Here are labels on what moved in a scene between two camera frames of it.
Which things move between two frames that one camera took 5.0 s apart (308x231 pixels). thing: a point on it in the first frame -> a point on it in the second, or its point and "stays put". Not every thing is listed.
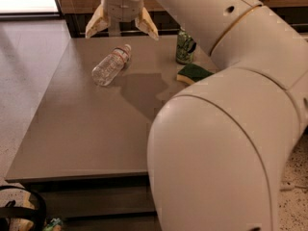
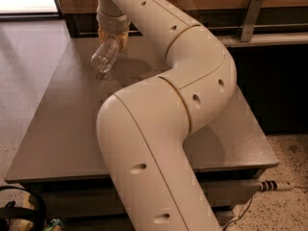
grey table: x=87 y=149 stays put
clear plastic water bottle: x=108 y=67 -> x=104 y=56
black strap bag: x=38 y=215 stays put
